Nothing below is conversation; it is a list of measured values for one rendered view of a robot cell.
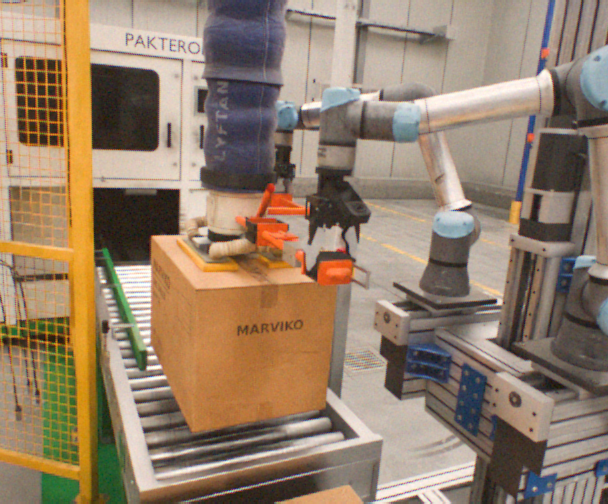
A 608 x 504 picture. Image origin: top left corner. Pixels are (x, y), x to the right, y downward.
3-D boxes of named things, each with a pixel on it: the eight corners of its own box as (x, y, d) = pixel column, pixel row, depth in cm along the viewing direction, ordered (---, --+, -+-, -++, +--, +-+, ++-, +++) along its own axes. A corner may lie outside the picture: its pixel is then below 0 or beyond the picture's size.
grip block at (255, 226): (243, 239, 144) (244, 217, 142) (276, 238, 148) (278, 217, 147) (254, 246, 136) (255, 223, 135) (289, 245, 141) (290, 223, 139)
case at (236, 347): (149, 344, 192) (151, 235, 183) (254, 332, 210) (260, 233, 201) (191, 434, 140) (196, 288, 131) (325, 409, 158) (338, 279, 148)
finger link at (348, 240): (350, 257, 119) (339, 219, 115) (364, 263, 113) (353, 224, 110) (338, 262, 118) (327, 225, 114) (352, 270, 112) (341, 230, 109)
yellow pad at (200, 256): (175, 243, 175) (175, 228, 174) (205, 242, 179) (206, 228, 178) (203, 272, 145) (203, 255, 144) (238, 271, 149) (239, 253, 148)
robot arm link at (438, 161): (442, 257, 168) (389, 90, 166) (452, 249, 181) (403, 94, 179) (480, 247, 162) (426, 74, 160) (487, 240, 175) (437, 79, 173)
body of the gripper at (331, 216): (334, 221, 117) (339, 166, 114) (354, 229, 109) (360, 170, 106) (302, 222, 113) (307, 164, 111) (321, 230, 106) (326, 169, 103)
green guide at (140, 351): (89, 261, 336) (89, 247, 334) (107, 260, 341) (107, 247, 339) (118, 374, 196) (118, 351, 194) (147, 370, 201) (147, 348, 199)
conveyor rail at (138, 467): (84, 284, 339) (84, 255, 334) (93, 284, 341) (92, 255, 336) (137, 553, 136) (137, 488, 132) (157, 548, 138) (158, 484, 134)
